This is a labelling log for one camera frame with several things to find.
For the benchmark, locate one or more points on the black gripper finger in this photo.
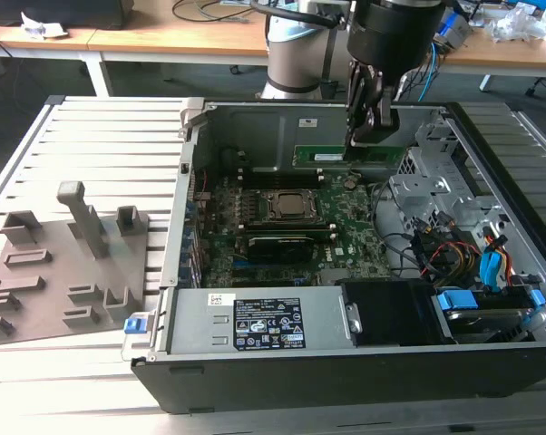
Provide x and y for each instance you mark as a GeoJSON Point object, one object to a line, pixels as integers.
{"type": "Point", "coordinates": [359, 104]}
{"type": "Point", "coordinates": [386, 118]}

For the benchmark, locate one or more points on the green RAM stick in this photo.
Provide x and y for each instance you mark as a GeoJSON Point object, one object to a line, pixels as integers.
{"type": "Point", "coordinates": [318, 156]}

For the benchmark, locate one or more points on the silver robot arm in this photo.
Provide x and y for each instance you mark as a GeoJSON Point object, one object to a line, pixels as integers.
{"type": "Point", "coordinates": [295, 63]}

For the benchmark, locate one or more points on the RAM slot white latches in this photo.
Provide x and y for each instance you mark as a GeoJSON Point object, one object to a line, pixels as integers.
{"type": "Point", "coordinates": [277, 180]}
{"type": "Point", "coordinates": [291, 225]}
{"type": "Point", "coordinates": [277, 171]}
{"type": "Point", "coordinates": [323, 233]}

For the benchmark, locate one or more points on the grey blue desk device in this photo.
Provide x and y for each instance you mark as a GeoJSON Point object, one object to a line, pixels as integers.
{"type": "Point", "coordinates": [456, 27]}

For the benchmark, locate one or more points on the round silver coin battery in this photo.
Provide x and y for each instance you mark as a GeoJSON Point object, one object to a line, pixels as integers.
{"type": "Point", "coordinates": [351, 182]}

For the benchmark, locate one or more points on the silver metal drive cage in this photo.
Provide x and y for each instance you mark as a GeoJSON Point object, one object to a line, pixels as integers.
{"type": "Point", "coordinates": [418, 186]}

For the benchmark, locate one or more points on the green motherboard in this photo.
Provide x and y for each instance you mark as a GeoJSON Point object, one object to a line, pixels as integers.
{"type": "Point", "coordinates": [345, 213]}

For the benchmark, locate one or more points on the silver CPU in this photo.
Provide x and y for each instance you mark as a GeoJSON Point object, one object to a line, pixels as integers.
{"type": "Point", "coordinates": [293, 204]}

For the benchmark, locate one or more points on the clear plastic bag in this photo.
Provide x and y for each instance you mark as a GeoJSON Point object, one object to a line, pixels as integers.
{"type": "Point", "coordinates": [518, 22]}

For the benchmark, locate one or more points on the wooden desk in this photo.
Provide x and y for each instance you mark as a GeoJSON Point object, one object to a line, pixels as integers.
{"type": "Point", "coordinates": [518, 56]}
{"type": "Point", "coordinates": [164, 38]}

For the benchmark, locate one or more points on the black graphics card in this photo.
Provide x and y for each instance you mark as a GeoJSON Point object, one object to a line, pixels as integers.
{"type": "Point", "coordinates": [282, 249]}

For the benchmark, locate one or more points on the black plastic shroud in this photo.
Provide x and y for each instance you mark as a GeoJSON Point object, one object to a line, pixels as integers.
{"type": "Point", "coordinates": [391, 312]}

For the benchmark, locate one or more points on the hard disk in blue carrier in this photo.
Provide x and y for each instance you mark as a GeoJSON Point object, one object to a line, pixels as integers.
{"type": "Point", "coordinates": [481, 324]}

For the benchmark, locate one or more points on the silver power supply with label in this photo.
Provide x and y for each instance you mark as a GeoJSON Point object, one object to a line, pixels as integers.
{"type": "Point", "coordinates": [200, 326]}

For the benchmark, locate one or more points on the black and silver PC case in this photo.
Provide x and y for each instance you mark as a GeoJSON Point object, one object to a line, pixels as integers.
{"type": "Point", "coordinates": [300, 385]}

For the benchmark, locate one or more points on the black bag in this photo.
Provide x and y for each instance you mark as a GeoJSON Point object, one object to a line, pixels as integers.
{"type": "Point", "coordinates": [73, 11]}

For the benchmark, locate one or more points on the blue case latch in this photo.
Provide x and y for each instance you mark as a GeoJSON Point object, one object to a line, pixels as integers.
{"type": "Point", "coordinates": [134, 326]}

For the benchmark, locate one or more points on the crumpled white paper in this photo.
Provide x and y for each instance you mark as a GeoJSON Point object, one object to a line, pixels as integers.
{"type": "Point", "coordinates": [41, 28]}

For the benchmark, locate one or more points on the grey parts rack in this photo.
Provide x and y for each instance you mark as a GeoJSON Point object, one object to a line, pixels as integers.
{"type": "Point", "coordinates": [60, 272]}

